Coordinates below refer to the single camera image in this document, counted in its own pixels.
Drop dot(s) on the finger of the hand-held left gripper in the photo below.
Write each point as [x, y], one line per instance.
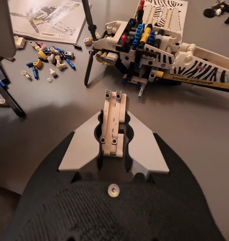
[3, 24]

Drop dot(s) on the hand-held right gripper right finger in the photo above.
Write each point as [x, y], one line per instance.
[146, 150]

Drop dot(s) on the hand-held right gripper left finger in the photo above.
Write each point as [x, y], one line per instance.
[78, 150]

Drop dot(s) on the white lego panel assembly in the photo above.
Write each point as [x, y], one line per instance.
[110, 122]

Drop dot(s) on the lego instruction booklet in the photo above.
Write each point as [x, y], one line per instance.
[50, 18]

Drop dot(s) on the white lego connector block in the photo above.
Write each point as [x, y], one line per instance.
[20, 41]

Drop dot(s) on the pile of small lego pieces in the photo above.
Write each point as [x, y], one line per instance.
[56, 58]

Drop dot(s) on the black lego beam blue pin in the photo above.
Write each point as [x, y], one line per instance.
[11, 101]

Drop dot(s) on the short white lego beam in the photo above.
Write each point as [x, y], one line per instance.
[0, 102]

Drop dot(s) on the white lego pin connector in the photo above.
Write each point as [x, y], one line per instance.
[87, 41]

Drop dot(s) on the zebra striped lego helicopter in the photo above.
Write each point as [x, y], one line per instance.
[159, 56]

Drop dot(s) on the black lego wheel assembly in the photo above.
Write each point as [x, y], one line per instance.
[209, 12]

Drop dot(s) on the zebra sticker sheet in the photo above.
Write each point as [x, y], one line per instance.
[163, 17]

